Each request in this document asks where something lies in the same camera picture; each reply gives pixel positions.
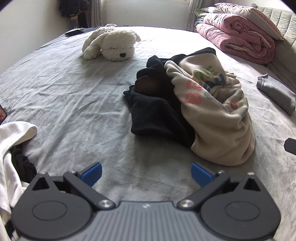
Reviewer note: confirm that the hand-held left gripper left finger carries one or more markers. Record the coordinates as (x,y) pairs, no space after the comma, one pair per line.
(92,172)

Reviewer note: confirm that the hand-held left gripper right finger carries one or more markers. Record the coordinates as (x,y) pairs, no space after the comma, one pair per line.
(200,173)

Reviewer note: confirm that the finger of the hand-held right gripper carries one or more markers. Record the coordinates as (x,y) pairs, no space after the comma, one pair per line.
(291,145)

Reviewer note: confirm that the beige black-sleeved sweatshirt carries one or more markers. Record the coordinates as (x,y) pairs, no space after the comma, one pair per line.
(219,129)

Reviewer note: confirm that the white garment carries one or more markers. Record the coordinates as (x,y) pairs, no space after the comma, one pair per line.
(9,150)

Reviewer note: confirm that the dark hanging clothes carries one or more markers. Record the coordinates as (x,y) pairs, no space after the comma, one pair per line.
(69,9)

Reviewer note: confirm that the grey folded sweater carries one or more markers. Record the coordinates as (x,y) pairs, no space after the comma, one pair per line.
(277,92)

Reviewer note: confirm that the black garment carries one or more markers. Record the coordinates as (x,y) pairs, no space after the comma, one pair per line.
(23,164)

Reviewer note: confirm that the grey bed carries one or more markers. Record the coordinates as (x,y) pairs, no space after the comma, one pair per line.
(69,92)

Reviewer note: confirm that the phone on black stand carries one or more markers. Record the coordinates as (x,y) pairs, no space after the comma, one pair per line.
(1,113)

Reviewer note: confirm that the pink folded quilt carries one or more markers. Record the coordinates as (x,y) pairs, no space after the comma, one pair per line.
(238,37)

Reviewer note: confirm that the grey quilted headboard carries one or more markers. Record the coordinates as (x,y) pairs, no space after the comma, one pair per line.
(285,23)

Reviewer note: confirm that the white plush dog toy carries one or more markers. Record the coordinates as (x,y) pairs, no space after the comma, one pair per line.
(115,44)

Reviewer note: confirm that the pink beige pillow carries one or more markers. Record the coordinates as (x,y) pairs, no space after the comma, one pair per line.
(254,18)

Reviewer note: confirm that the black smartphone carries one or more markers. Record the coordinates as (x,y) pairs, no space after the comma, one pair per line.
(74,33)

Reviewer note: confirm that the grey floral curtain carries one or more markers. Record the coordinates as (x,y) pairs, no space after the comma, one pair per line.
(97,11)
(190,14)

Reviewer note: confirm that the green patterned pillow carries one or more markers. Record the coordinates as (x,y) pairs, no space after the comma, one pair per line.
(203,11)

